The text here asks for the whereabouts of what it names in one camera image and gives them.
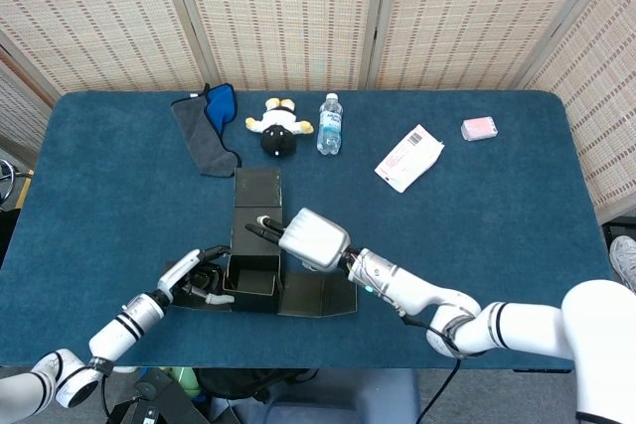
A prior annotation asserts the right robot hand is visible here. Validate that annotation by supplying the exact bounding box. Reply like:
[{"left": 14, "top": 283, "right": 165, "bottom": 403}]
[{"left": 244, "top": 208, "right": 352, "bottom": 271}]

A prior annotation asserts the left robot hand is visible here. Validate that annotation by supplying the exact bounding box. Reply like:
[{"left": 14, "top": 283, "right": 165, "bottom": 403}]
[{"left": 156, "top": 243, "right": 236, "bottom": 307}]

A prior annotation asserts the black foldable cardboard box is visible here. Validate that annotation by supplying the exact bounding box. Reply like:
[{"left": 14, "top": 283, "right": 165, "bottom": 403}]
[{"left": 173, "top": 167, "right": 359, "bottom": 320}]

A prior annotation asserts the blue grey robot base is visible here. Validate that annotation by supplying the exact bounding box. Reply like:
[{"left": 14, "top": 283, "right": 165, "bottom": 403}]
[{"left": 233, "top": 368, "right": 423, "bottom": 424}]

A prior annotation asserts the black white plush toy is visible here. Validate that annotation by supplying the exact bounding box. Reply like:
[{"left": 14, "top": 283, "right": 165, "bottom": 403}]
[{"left": 244, "top": 97, "right": 315, "bottom": 160}]

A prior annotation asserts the green plastic bottle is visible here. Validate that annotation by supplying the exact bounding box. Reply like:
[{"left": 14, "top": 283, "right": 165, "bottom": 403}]
[{"left": 166, "top": 366, "right": 203, "bottom": 398}]

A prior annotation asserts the clear plastic water bottle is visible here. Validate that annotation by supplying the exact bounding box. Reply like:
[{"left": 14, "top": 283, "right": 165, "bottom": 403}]
[{"left": 316, "top": 92, "right": 344, "bottom": 157}]

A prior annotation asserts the white plastic package pouch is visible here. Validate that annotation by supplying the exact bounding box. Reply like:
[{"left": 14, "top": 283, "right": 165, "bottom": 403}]
[{"left": 374, "top": 123, "right": 446, "bottom": 194}]

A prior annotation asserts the black bag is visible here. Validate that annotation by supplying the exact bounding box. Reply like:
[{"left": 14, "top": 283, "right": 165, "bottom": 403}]
[{"left": 197, "top": 367, "right": 319, "bottom": 403}]

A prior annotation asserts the grey and blue towel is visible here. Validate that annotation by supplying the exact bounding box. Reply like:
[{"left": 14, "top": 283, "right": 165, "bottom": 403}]
[{"left": 170, "top": 82, "right": 242, "bottom": 179}]

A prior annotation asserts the blue carpet table mat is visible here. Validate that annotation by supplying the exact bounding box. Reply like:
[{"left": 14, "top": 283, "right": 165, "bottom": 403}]
[{"left": 0, "top": 89, "right": 632, "bottom": 370}]

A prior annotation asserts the pink tissue pack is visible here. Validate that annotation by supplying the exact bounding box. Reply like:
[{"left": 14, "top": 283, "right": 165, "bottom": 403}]
[{"left": 460, "top": 115, "right": 500, "bottom": 143}]

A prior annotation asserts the white sneaker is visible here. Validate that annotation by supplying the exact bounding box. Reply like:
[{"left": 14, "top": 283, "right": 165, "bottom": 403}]
[{"left": 608, "top": 234, "right": 636, "bottom": 296}]

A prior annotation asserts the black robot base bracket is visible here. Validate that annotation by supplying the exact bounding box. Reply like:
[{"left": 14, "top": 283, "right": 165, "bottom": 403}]
[{"left": 106, "top": 368, "right": 210, "bottom": 424}]

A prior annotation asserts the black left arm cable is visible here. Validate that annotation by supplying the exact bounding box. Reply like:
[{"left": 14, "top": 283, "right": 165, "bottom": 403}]
[{"left": 97, "top": 371, "right": 114, "bottom": 419}]

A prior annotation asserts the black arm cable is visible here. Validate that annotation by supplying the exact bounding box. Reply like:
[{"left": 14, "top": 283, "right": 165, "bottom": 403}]
[
  {"left": 399, "top": 314, "right": 466, "bottom": 424},
  {"left": 97, "top": 371, "right": 114, "bottom": 419}
]

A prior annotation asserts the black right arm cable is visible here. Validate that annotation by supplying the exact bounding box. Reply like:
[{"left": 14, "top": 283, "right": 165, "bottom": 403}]
[{"left": 399, "top": 314, "right": 466, "bottom": 424}]

